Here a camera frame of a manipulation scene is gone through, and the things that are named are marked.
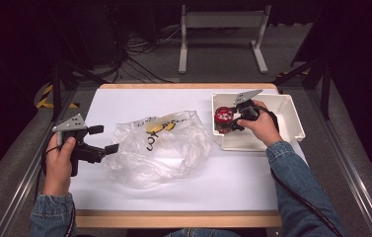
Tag white plastic box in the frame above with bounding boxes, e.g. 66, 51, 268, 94
211, 92, 307, 153

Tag bundle of floor cables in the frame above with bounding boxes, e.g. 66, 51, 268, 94
106, 24, 183, 84

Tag person's left hand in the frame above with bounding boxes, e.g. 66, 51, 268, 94
42, 132, 77, 197

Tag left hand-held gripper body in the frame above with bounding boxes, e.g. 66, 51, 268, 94
51, 113, 108, 177

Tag white metal stand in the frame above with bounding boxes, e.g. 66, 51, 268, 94
178, 4, 272, 75

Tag right hand-held gripper black cable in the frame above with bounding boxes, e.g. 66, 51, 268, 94
257, 106, 344, 237

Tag aluminium frame rail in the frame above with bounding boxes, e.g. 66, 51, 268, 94
305, 87, 372, 237
0, 89, 76, 237

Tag clear plastic bag yellow face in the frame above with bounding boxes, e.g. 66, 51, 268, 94
104, 110, 214, 190

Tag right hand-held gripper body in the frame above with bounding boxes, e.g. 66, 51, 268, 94
233, 88, 264, 122

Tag white table mat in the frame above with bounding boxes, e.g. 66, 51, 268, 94
68, 88, 309, 211

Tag person's right hand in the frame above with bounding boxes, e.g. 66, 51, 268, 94
237, 100, 283, 148

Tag red jar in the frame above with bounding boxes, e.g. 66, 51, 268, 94
213, 106, 236, 134

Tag person's legs in jeans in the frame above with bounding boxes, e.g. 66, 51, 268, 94
168, 228, 244, 237

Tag hand-held gripper black cable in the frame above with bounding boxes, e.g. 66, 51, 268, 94
257, 106, 344, 237
39, 141, 76, 237

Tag left hand-held gripper black cable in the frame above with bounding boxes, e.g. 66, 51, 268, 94
39, 141, 76, 237

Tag black metal stand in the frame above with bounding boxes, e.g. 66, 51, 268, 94
271, 56, 334, 121
48, 58, 110, 122

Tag yellow black hazard tape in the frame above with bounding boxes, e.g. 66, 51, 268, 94
35, 83, 81, 110

